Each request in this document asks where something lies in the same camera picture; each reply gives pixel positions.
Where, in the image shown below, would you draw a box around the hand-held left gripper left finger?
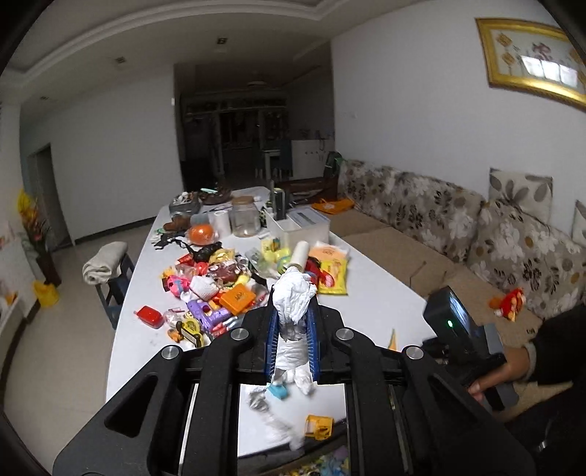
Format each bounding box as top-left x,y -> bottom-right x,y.
52,300 -> 280,476

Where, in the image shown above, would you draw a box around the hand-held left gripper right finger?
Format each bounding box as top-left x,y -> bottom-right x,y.
307,297 -> 536,476

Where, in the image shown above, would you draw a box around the white tissue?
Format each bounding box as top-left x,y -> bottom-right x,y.
270,270 -> 319,397

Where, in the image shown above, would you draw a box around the yellow snack packet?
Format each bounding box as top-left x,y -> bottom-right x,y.
316,257 -> 351,296

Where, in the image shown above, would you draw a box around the cardboard box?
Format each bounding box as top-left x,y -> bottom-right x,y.
242,439 -> 354,476

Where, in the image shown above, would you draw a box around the person's right forearm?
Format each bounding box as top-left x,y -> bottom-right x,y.
524,304 -> 586,386

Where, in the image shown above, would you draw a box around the person's right hand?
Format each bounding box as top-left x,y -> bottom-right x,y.
467,345 -> 535,404

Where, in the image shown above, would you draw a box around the orange box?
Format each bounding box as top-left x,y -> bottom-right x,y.
220,284 -> 256,316

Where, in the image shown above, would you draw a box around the red plush toy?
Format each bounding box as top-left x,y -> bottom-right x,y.
489,287 -> 527,322

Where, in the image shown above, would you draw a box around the purple toy gun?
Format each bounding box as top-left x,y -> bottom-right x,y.
185,297 -> 230,336

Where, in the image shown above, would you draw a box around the yellow toy truck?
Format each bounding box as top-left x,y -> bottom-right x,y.
304,414 -> 335,442

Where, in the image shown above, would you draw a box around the white waffle cloth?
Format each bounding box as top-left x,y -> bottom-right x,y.
189,275 -> 217,299

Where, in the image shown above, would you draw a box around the pink toy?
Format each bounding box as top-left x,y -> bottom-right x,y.
166,274 -> 192,297

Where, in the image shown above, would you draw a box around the black dinosaur toy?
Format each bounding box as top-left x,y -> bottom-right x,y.
176,240 -> 223,264

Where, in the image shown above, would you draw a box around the floral sofa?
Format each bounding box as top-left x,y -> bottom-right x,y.
329,158 -> 586,413

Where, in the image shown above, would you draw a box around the white storage box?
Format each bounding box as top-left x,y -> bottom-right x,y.
266,206 -> 331,253

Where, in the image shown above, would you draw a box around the red lidded box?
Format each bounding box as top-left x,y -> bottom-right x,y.
135,306 -> 164,329

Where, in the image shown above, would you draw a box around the glass jar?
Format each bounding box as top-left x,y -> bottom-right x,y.
230,196 -> 262,238

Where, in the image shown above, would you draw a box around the orange ball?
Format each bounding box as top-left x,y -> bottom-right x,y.
189,223 -> 219,246

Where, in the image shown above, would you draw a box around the orange bag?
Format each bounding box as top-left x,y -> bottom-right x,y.
311,198 -> 356,216

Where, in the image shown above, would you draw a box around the black bottle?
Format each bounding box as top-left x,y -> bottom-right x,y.
270,181 -> 287,220

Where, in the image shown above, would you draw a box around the leaf print cushion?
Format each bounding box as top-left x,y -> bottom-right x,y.
487,168 -> 553,225
572,200 -> 586,249

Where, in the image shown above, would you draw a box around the grey tray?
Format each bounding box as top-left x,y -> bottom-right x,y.
168,192 -> 203,217

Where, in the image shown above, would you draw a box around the dark stool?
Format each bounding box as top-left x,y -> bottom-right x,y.
95,254 -> 136,331

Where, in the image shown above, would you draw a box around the yellow bin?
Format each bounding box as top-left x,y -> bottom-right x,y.
33,280 -> 60,308

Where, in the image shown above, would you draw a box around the dark flower pot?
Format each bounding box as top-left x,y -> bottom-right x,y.
36,254 -> 62,287

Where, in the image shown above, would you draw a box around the white low cabinet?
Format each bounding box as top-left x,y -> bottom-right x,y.
0,238 -> 38,323

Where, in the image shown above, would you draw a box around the yellow flowers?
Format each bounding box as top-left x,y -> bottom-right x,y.
17,189 -> 52,252

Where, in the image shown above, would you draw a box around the gold framed picture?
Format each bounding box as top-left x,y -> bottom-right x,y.
475,17 -> 586,111

